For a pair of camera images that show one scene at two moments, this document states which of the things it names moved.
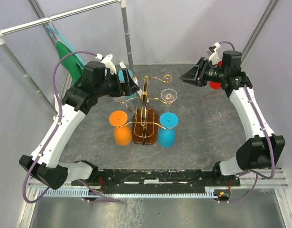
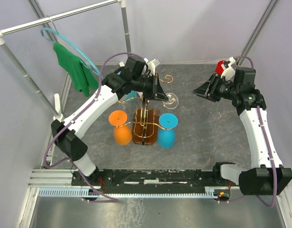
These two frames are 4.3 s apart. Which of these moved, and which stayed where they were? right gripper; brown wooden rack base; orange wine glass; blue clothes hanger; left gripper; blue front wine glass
Moved: blue clothes hanger; right gripper; left gripper
Stayed: blue front wine glass; orange wine glass; brown wooden rack base
